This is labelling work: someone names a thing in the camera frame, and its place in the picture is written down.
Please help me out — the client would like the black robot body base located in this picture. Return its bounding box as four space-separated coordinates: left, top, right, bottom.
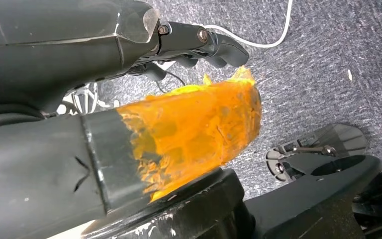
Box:
80 155 382 239

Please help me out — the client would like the thin black cable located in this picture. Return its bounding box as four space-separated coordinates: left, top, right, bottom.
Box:
155 71 187 95

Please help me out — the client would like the white cable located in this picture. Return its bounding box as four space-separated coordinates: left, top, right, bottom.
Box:
204 0 294 49

